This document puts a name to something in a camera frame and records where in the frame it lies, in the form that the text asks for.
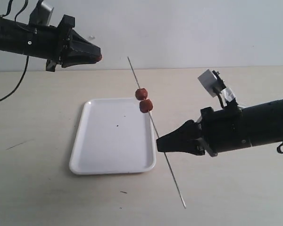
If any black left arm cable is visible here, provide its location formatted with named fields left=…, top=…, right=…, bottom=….
left=0, top=0, right=30, bottom=104

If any thin metal skewer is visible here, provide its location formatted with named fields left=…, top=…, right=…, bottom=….
left=127, top=56, right=187, bottom=209

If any white plastic tray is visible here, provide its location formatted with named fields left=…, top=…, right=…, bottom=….
left=69, top=97, right=156, bottom=175

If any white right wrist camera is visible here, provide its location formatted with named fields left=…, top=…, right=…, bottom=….
left=198, top=69, right=238, bottom=109

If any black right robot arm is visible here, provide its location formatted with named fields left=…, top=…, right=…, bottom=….
left=156, top=99, right=283, bottom=157

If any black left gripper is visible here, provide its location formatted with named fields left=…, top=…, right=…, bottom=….
left=23, top=15, right=101, bottom=71

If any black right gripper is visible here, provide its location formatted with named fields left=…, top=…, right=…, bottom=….
left=156, top=107, right=252, bottom=157

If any red ball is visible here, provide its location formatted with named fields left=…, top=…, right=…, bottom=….
left=135, top=88, right=148, bottom=101
left=96, top=55, right=102, bottom=62
left=139, top=99, right=153, bottom=113

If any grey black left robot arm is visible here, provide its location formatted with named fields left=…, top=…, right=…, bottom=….
left=0, top=15, right=102, bottom=72

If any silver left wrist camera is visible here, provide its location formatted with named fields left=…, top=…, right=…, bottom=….
left=29, top=0, right=54, bottom=26

